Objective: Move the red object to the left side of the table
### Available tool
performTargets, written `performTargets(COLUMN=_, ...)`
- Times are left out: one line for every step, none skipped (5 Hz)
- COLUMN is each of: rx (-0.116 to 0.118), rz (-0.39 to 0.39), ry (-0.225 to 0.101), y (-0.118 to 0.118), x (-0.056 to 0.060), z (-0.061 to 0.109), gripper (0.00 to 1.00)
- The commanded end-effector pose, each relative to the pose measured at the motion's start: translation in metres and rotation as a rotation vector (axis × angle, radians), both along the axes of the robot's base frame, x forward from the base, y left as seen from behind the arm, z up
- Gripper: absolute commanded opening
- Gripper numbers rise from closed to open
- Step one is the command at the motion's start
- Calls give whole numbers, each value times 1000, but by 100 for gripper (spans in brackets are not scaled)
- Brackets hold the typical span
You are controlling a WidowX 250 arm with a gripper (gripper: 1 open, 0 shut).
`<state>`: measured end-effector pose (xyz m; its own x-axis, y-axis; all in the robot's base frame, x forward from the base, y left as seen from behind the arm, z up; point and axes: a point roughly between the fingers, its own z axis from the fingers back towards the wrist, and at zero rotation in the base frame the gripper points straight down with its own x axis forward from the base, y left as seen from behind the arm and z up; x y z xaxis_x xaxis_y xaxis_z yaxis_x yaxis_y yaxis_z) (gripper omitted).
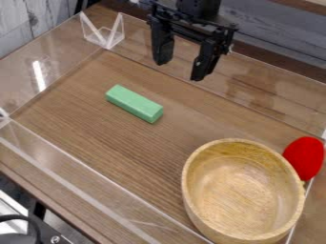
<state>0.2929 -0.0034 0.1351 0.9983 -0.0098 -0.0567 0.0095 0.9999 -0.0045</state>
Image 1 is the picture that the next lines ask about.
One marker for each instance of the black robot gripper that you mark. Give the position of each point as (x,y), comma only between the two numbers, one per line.
(195,20)

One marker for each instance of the red plush strawberry toy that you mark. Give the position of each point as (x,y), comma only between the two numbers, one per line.
(305,155)

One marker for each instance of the green rectangular block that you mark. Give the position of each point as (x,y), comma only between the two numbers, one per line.
(134,103)

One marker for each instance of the round wooden bowl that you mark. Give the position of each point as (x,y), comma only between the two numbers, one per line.
(242,193)

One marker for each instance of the clear acrylic corner bracket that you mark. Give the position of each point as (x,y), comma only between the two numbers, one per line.
(105,37)

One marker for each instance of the clear acrylic enclosure walls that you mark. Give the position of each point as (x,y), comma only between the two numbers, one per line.
(99,165)

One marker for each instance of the black metal table frame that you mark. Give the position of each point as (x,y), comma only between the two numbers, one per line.
(50,235)

